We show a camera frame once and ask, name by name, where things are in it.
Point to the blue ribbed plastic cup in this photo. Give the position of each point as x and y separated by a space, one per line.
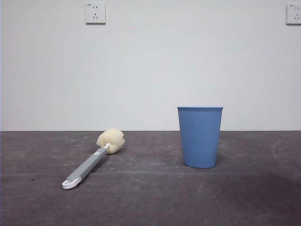
200 136

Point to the white wall socket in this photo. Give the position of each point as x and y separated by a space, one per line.
293 14
95 13

